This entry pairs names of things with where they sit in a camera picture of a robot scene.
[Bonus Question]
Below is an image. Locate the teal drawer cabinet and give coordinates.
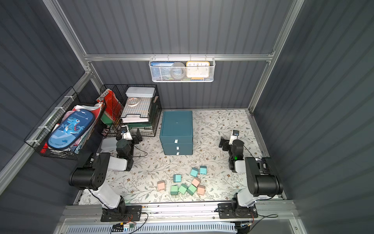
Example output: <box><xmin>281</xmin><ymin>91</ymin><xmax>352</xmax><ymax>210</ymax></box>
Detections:
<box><xmin>159</xmin><ymin>111</ymin><xmax>193</xmax><ymax>156</ymax></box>

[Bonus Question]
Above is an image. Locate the pink plug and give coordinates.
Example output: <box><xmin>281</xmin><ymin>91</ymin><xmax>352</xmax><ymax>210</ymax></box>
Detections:
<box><xmin>191</xmin><ymin>177</ymin><xmax>201</xmax><ymax>188</ymax></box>
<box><xmin>157</xmin><ymin>180</ymin><xmax>166</xmax><ymax>191</ymax></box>
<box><xmin>197</xmin><ymin>185</ymin><xmax>206</xmax><ymax>196</ymax></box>

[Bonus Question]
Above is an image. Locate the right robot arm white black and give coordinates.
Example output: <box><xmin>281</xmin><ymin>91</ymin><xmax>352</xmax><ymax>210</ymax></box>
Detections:
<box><xmin>219</xmin><ymin>136</ymin><xmax>283</xmax><ymax>212</ymax></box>

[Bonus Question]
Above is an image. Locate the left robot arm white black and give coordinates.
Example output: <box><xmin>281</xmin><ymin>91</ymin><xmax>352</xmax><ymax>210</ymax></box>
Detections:
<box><xmin>69</xmin><ymin>126</ymin><xmax>143</xmax><ymax>222</ymax></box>

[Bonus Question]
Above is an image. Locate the floral table mat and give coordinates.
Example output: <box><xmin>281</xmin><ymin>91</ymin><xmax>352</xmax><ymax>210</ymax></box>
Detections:
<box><xmin>106</xmin><ymin>109</ymin><xmax>262</xmax><ymax>204</ymax></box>

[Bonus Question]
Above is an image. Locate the clear tape roll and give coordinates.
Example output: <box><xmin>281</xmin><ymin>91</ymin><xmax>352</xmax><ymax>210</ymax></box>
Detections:
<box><xmin>126</xmin><ymin>97</ymin><xmax>140</xmax><ymax>107</ymax></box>

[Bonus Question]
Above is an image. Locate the red white booklet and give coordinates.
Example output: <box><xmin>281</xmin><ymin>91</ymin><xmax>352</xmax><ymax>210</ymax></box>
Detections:
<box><xmin>96</xmin><ymin>89</ymin><xmax>122</xmax><ymax>124</ymax></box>

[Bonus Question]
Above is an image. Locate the white lidded plastic container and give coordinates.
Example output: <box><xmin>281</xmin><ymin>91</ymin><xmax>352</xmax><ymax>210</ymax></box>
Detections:
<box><xmin>125</xmin><ymin>86</ymin><xmax>155</xmax><ymax>98</ymax></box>

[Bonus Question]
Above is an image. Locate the green plug right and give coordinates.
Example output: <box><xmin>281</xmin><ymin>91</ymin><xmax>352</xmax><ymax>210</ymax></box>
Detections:
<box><xmin>187</xmin><ymin>184</ymin><xmax>197</xmax><ymax>196</ymax></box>

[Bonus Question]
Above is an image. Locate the green plug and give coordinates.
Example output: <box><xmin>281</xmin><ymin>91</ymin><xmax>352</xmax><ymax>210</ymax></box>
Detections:
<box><xmin>178</xmin><ymin>184</ymin><xmax>188</xmax><ymax>195</ymax></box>
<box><xmin>187</xmin><ymin>184</ymin><xmax>197</xmax><ymax>196</ymax></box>
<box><xmin>170</xmin><ymin>185</ymin><xmax>179</xmax><ymax>196</ymax></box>

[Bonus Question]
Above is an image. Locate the green plug middle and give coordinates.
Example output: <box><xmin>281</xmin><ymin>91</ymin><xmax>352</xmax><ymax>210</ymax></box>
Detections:
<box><xmin>178</xmin><ymin>184</ymin><xmax>188</xmax><ymax>195</ymax></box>

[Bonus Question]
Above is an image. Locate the blue dinosaur pencil case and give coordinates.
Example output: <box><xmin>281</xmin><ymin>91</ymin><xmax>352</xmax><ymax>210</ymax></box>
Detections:
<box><xmin>47</xmin><ymin>109</ymin><xmax>95</xmax><ymax>151</ymax></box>

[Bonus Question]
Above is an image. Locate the green plug left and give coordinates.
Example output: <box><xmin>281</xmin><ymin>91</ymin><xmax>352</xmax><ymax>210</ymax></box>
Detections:
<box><xmin>170</xmin><ymin>185</ymin><xmax>179</xmax><ymax>196</ymax></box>

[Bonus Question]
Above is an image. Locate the blue box in basket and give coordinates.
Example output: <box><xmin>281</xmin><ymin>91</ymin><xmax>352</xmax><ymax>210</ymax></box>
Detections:
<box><xmin>155</xmin><ymin>61</ymin><xmax>174</xmax><ymax>81</ymax></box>

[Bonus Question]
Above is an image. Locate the yellow white alarm clock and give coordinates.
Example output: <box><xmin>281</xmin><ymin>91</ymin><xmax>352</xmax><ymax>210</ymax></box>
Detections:
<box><xmin>186</xmin><ymin>61</ymin><xmax>210</xmax><ymax>79</ymax></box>

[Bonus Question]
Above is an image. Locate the grey tape roll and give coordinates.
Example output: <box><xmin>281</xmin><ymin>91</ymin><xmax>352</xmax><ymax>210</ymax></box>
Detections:
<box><xmin>170</xmin><ymin>62</ymin><xmax>186</xmax><ymax>81</ymax></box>

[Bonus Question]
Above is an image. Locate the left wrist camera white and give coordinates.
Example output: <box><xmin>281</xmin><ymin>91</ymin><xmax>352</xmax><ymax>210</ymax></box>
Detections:
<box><xmin>120</xmin><ymin>125</ymin><xmax>132</xmax><ymax>140</ymax></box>

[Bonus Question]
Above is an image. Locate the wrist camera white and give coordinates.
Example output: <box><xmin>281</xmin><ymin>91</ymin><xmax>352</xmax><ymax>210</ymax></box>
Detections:
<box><xmin>120</xmin><ymin>125</ymin><xmax>132</xmax><ymax>140</ymax></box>
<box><xmin>229</xmin><ymin>130</ymin><xmax>240</xmax><ymax>145</ymax></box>

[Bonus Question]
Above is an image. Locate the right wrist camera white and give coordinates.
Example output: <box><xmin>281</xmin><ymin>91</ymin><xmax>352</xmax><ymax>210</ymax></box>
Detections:
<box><xmin>229</xmin><ymin>130</ymin><xmax>240</xmax><ymax>145</ymax></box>

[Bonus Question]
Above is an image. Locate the black wire desk organizer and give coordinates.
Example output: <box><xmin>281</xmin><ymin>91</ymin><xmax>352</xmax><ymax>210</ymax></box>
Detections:
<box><xmin>100</xmin><ymin>84</ymin><xmax>162</xmax><ymax>137</ymax></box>

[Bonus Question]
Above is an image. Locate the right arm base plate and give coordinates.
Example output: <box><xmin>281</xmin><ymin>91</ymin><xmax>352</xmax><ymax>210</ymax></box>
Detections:
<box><xmin>215</xmin><ymin>203</ymin><xmax>258</xmax><ymax>219</ymax></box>

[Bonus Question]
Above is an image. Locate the white wire wall basket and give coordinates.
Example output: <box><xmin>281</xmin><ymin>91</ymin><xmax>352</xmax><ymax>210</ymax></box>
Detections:
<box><xmin>149</xmin><ymin>58</ymin><xmax>216</xmax><ymax>83</ymax></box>

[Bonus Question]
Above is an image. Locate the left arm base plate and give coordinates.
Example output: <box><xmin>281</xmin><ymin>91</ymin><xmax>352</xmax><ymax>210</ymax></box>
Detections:
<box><xmin>100</xmin><ymin>205</ymin><xmax>142</xmax><ymax>222</ymax></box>

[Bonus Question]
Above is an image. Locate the black wire side basket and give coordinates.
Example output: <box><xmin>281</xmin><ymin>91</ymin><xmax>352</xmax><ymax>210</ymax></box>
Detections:
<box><xmin>24</xmin><ymin>89</ymin><xmax>106</xmax><ymax>160</ymax></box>

